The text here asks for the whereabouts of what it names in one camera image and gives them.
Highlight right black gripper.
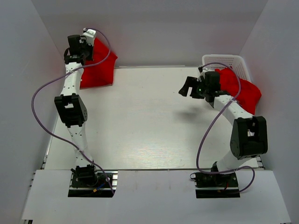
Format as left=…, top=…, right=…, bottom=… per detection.
left=179, top=77, right=209, bottom=99

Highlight red t shirt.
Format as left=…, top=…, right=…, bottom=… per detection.
left=80, top=38, right=118, bottom=89

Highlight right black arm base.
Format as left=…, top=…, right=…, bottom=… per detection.
left=190, top=172, right=240, bottom=199

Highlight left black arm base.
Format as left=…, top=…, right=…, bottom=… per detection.
left=68, top=165, right=118, bottom=198

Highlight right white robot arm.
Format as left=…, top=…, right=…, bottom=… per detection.
left=179, top=71, right=268, bottom=186

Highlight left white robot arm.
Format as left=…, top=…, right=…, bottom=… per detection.
left=54, top=32, right=95, bottom=167

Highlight red t shirts in basket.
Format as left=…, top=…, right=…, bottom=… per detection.
left=215, top=68, right=262, bottom=115

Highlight white plastic basket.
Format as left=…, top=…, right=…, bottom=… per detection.
left=202, top=54, right=251, bottom=82

